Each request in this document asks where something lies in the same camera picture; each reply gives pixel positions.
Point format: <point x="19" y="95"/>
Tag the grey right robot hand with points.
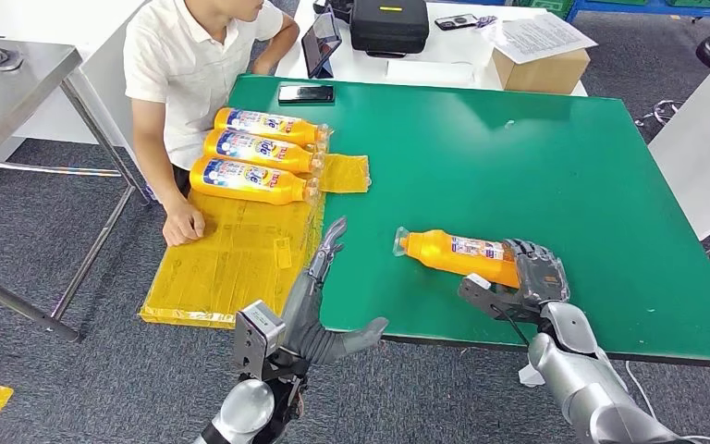
<point x="542" y="276"/>

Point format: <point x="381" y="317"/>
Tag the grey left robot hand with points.
<point x="306" y="312"/>

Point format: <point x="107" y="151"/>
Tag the person's right hand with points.
<point x="182" y="223"/>

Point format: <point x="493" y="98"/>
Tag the orange detergent bottle clear cap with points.
<point x="257" y="149"/>
<point x="245" y="181"/>
<point x="447" y="251"/>
<point x="263" y="124"/>

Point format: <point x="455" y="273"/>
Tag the person's right forearm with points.
<point x="153" y="159"/>

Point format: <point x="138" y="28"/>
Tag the person's left forearm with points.
<point x="281" y="43"/>

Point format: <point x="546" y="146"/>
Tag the yellow taped cardboard mat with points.
<point x="238" y="257"/>

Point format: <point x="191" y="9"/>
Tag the white table leg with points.
<point x="529" y="375"/>

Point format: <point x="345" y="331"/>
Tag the person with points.
<point x="177" y="61"/>

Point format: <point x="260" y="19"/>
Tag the black smartphone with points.
<point x="306" y="94"/>

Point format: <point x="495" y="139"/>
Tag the brown cardboard box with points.
<point x="542" y="76"/>

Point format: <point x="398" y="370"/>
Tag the white side table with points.
<point x="704" y="144"/>

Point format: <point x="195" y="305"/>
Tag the steel table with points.
<point x="9" y="101"/>

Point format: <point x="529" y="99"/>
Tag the black tablet on stand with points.
<point x="320" y="43"/>

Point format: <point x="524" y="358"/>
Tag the grey metal part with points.
<point x="9" y="59"/>

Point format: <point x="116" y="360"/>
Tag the printed paper sheet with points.
<point x="539" y="37"/>

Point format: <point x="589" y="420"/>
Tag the small bluish object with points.
<point x="487" y="21"/>

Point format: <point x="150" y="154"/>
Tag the black device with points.
<point x="336" y="7"/>

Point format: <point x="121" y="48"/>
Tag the green plastic crate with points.
<point x="698" y="3"/>
<point x="545" y="3"/>

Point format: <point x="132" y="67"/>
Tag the blue metal rack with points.
<point x="637" y="7"/>

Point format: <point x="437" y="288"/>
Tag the black carrying case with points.
<point x="390" y="27"/>

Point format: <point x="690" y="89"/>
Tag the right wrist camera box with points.
<point x="496" y="297"/>

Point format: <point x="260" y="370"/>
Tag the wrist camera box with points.
<point x="496" y="297"/>
<point x="257" y="337"/>

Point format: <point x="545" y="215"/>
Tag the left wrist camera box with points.
<point x="257" y="337"/>

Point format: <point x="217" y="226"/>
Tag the black phone showing camera lenses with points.
<point x="456" y="21"/>

